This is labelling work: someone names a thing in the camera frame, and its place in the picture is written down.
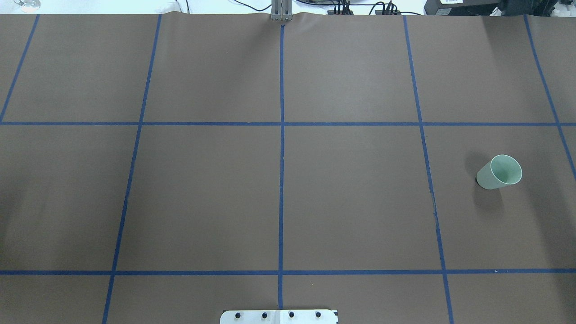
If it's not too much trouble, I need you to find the green plastic cup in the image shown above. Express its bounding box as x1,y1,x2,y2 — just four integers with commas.
476,154,523,189

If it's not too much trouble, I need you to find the clear tape roll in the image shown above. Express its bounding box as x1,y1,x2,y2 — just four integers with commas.
13,0,41,13

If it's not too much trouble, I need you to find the aluminium frame post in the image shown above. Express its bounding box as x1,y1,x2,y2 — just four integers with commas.
271,0,293,21

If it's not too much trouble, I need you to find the small black box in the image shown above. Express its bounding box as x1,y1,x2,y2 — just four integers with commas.
424,0,501,16

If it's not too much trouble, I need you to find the white camera stand pedestal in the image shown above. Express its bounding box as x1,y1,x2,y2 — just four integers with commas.
220,309,339,324

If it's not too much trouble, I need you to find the brown paper table mat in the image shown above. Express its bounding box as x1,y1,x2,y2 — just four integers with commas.
0,12,575,324

